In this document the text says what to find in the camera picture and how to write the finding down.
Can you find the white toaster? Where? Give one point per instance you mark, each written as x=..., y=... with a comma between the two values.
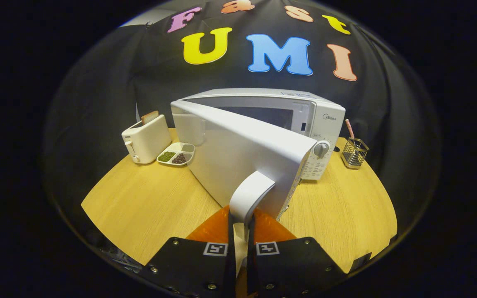
x=147, y=140

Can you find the white microwave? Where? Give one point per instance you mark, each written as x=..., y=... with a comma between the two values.
x=238, y=153

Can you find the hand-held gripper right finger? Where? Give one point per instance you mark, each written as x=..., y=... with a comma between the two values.
x=251, y=260

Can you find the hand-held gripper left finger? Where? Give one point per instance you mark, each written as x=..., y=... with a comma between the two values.
x=232, y=256

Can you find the white divided dish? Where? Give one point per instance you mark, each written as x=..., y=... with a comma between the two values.
x=176, y=149

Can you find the pink striped straw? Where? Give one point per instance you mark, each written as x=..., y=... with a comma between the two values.
x=349, y=128

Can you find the black panel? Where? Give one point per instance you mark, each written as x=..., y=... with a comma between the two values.
x=362, y=260

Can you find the toast slice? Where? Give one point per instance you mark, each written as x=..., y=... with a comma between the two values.
x=150, y=117

